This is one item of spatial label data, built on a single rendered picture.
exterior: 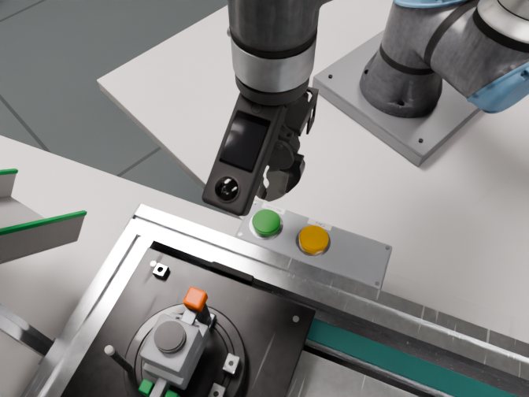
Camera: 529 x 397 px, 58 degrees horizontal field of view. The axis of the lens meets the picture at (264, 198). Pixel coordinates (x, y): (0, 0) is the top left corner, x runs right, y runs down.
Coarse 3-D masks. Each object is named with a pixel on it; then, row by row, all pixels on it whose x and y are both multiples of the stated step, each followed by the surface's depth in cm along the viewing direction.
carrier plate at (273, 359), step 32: (160, 256) 63; (128, 288) 61; (160, 288) 61; (224, 288) 61; (256, 288) 61; (128, 320) 59; (256, 320) 59; (288, 320) 59; (96, 352) 57; (256, 352) 57; (288, 352) 57; (96, 384) 55; (256, 384) 55; (288, 384) 55
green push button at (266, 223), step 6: (264, 210) 67; (270, 210) 67; (258, 216) 66; (264, 216) 66; (270, 216) 66; (276, 216) 66; (252, 222) 66; (258, 222) 66; (264, 222) 66; (270, 222) 66; (276, 222) 66; (258, 228) 65; (264, 228) 65; (270, 228) 65; (276, 228) 65; (258, 234) 66; (264, 234) 65; (270, 234) 65
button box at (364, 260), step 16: (256, 208) 68; (272, 208) 68; (240, 224) 67; (288, 224) 67; (304, 224) 67; (320, 224) 67; (256, 240) 66; (272, 240) 66; (288, 240) 66; (336, 240) 66; (352, 240) 66; (368, 240) 66; (288, 256) 64; (304, 256) 64; (320, 256) 64; (336, 256) 64; (352, 256) 64; (368, 256) 64; (384, 256) 64; (336, 272) 63; (352, 272) 63; (368, 272) 63; (384, 272) 63
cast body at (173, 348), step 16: (160, 320) 47; (176, 320) 47; (160, 336) 45; (176, 336) 45; (192, 336) 46; (208, 336) 51; (144, 352) 45; (160, 352) 45; (176, 352) 45; (192, 352) 47; (144, 368) 47; (160, 368) 46; (176, 368) 44; (192, 368) 49; (160, 384) 48; (176, 384) 47
